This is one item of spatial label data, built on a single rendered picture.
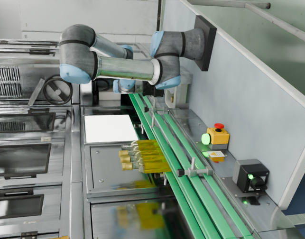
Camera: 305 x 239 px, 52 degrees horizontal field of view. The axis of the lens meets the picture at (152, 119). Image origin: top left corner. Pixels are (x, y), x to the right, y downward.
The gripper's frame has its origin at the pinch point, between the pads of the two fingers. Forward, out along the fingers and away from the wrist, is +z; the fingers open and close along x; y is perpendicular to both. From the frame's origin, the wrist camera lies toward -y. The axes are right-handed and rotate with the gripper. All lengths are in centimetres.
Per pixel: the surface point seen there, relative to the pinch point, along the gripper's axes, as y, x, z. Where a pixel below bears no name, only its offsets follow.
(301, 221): 12, 99, 9
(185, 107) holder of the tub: 12.0, 7.1, 3.4
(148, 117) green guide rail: 22.3, -3.8, -14.3
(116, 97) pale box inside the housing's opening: 39, -86, -23
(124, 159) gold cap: 26, 35, -34
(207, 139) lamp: 7, 55, -4
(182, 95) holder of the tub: 4.9, 6.9, 1.3
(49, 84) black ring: 22, -70, -74
